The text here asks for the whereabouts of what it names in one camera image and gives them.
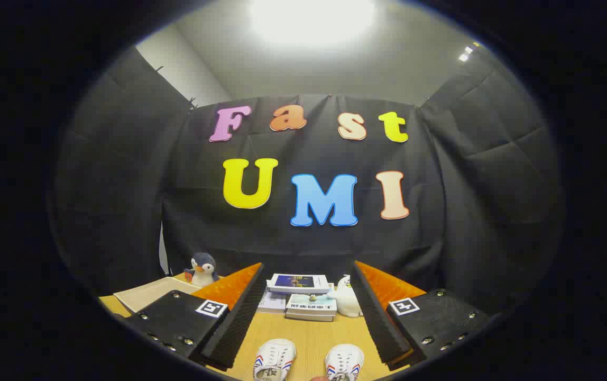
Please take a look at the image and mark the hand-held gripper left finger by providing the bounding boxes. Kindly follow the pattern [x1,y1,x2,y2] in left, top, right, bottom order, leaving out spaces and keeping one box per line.
[124,262,267,371]

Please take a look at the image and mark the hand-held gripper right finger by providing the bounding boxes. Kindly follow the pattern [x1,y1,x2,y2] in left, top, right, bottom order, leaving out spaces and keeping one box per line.
[350,260,492,371]

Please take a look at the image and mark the white canvas shoe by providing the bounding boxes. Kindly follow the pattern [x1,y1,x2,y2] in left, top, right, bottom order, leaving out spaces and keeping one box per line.
[252,339,297,381]
[325,344,365,381]

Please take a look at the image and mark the cream fabric storage box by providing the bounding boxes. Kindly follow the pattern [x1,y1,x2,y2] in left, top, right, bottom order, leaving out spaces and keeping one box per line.
[113,276,204,313]

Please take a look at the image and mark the white duck plush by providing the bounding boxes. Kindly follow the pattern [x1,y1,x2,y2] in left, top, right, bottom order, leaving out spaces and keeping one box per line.
[334,275,363,318]

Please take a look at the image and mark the grey white penguin plush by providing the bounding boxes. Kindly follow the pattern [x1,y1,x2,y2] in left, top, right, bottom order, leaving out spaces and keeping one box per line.
[184,252,220,288]

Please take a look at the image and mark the book with light blue cover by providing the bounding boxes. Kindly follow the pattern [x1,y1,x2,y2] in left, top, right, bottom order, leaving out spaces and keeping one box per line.
[286,293,337,317]

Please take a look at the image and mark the book with blue picture cover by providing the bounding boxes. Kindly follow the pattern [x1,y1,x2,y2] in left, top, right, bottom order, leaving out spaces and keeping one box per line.
[268,274,330,295]

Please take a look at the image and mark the white book under stack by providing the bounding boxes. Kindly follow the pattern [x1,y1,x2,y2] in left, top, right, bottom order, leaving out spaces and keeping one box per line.
[285,312,335,322]

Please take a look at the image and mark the black backdrop cloth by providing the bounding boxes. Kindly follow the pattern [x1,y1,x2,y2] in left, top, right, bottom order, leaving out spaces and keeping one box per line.
[50,45,566,318]

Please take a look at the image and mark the large ceiling light panel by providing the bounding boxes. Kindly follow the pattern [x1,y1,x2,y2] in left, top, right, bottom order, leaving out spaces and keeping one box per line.
[251,0,375,47]

